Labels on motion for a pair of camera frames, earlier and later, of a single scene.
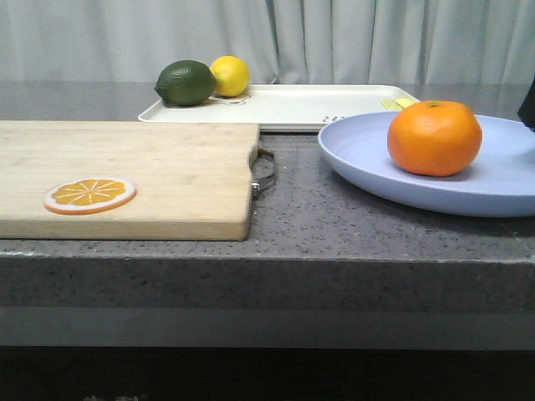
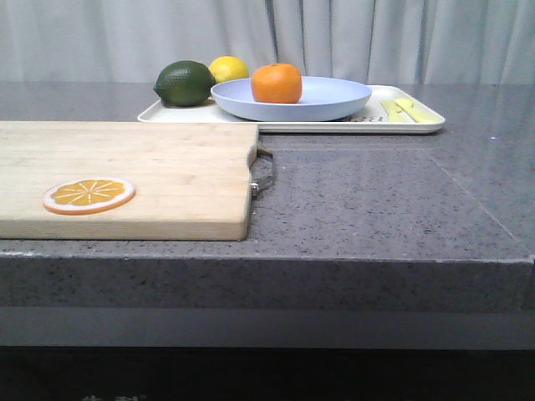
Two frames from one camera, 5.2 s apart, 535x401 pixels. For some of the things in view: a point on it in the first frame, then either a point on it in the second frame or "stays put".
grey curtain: x=280 y=41 stays put
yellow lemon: x=232 y=75 stays put
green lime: x=185 y=83 stays put
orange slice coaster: x=88 y=195 stays put
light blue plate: x=499 y=182 -> x=321 y=98
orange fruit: x=435 y=138 -> x=277 y=83
